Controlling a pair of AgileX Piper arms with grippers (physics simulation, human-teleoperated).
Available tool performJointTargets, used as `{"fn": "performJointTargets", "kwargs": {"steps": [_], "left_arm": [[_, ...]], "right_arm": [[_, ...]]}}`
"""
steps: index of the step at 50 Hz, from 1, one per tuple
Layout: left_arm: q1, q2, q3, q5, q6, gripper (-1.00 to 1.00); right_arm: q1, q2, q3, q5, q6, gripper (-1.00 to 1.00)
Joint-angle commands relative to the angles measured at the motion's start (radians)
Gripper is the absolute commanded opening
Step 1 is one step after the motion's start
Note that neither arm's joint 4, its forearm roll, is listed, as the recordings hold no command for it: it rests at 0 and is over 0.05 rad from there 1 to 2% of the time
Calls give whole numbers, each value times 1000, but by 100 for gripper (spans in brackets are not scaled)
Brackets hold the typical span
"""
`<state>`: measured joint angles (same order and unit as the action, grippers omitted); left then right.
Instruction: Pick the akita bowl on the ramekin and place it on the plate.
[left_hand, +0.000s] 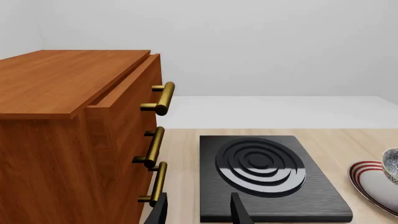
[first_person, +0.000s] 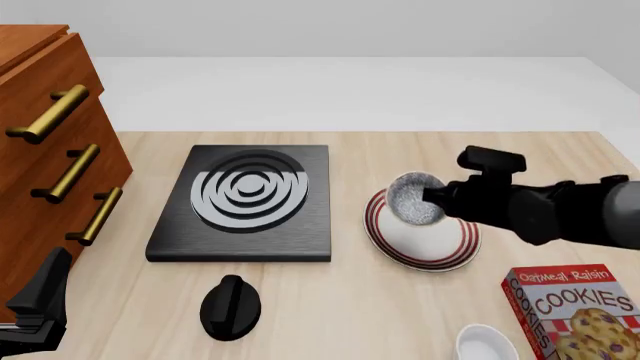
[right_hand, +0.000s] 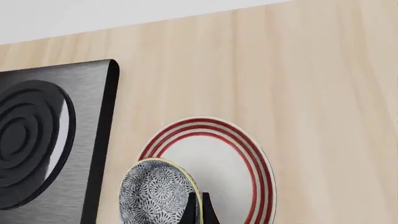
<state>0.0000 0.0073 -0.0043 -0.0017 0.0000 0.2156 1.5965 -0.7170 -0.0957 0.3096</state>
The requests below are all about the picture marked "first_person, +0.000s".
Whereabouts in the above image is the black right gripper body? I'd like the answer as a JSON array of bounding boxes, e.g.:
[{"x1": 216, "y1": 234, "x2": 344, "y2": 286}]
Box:
[{"x1": 439, "y1": 175, "x2": 521, "y2": 232}]

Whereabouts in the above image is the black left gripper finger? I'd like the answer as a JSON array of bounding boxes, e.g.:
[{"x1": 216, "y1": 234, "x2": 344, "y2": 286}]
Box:
[{"x1": 5, "y1": 246, "x2": 72, "y2": 328}]

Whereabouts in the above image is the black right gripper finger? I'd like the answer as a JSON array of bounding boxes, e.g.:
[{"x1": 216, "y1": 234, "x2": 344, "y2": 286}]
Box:
[{"x1": 421, "y1": 185, "x2": 452, "y2": 207}]

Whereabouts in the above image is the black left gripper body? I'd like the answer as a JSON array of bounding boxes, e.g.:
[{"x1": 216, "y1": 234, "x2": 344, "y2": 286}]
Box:
[{"x1": 0, "y1": 309, "x2": 69, "y2": 354}]

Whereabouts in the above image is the black speckled bowl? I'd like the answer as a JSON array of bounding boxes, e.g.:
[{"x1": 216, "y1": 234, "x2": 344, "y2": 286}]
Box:
[{"x1": 386, "y1": 170, "x2": 448, "y2": 228}]

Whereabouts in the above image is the white plate with red rings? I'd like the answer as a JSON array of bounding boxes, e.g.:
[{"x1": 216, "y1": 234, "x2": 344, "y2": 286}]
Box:
[{"x1": 362, "y1": 186, "x2": 484, "y2": 273}]

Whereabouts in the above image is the flat black stove plate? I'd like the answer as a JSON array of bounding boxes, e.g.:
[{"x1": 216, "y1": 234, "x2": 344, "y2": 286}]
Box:
[{"x1": 145, "y1": 144, "x2": 334, "y2": 264}]

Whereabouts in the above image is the white ramekin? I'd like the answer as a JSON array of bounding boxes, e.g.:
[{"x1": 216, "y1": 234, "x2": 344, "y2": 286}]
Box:
[{"x1": 453, "y1": 323, "x2": 522, "y2": 360}]

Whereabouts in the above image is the oatmeal raisin cookies box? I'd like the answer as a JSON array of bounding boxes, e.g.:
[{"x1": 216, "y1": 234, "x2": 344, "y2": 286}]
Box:
[{"x1": 500, "y1": 263, "x2": 640, "y2": 360}]

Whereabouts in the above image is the round black stove knob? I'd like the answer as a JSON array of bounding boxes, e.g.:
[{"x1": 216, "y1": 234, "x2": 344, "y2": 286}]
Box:
[{"x1": 199, "y1": 273, "x2": 263, "y2": 342}]

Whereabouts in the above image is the brown wooden cabinet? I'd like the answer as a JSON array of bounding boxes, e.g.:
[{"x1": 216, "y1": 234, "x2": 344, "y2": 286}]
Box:
[{"x1": 0, "y1": 24, "x2": 134, "y2": 303}]

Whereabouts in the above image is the wooden drawer with brass handle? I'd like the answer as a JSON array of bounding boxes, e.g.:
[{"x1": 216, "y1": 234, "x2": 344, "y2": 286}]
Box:
[
  {"x1": 0, "y1": 130, "x2": 134, "y2": 303},
  {"x1": 0, "y1": 32, "x2": 106, "y2": 159},
  {"x1": 0, "y1": 88, "x2": 122, "y2": 230}
]

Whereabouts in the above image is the brass drawer handle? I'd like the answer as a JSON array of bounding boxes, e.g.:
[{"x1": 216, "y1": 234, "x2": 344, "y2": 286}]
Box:
[
  {"x1": 64, "y1": 186, "x2": 124, "y2": 247},
  {"x1": 30, "y1": 143, "x2": 102, "y2": 205},
  {"x1": 5, "y1": 84, "x2": 91, "y2": 146}
]

